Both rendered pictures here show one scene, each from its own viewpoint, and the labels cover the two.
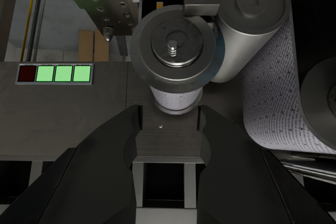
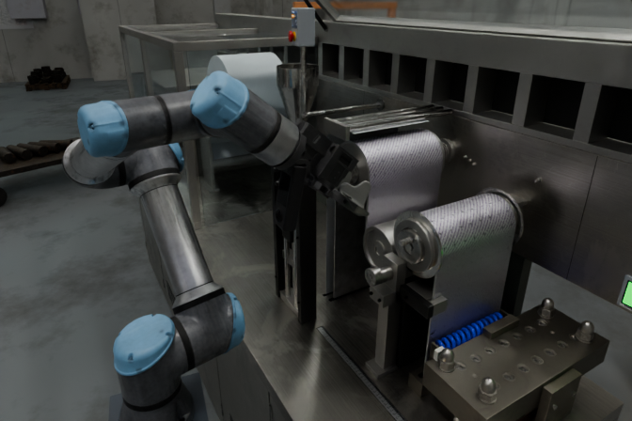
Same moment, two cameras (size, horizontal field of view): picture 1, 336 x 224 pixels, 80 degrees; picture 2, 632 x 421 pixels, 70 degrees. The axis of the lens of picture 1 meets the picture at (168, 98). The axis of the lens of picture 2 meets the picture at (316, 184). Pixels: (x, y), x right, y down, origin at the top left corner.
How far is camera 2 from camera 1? 0.76 m
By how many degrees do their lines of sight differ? 59
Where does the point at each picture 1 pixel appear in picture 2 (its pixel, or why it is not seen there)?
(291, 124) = (380, 165)
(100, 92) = (615, 257)
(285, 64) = (374, 203)
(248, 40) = (386, 227)
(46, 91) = not seen: outside the picture
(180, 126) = (517, 170)
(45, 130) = not seen: outside the picture
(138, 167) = (580, 134)
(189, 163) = (516, 125)
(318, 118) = (363, 167)
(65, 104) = not seen: outside the picture
